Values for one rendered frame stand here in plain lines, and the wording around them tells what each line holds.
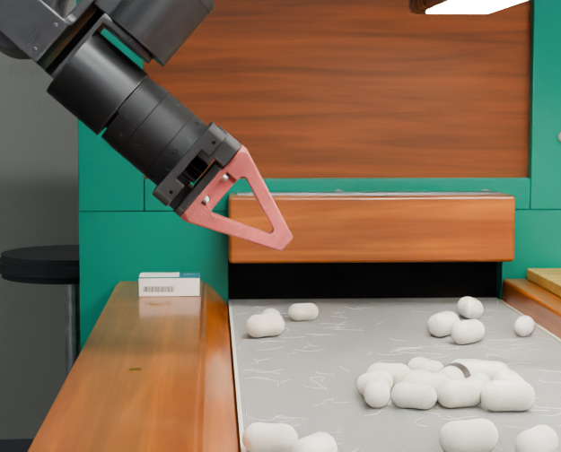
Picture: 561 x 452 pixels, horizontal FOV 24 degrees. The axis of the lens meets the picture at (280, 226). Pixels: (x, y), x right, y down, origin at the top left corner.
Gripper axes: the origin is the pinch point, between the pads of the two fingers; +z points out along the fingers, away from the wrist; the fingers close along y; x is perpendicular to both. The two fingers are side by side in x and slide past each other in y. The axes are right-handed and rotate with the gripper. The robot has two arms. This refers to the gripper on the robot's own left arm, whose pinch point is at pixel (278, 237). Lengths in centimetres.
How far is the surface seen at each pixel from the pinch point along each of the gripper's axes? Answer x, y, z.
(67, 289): 45, 192, -6
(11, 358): 78, 246, -4
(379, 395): 3.7, -5.4, 12.1
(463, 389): -0.5, -5.6, 16.3
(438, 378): 0.1, -3.4, 15.0
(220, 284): 9.6, 45.7, 3.8
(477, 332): -4.4, 19.3, 21.4
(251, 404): 10.3, -2.7, 6.1
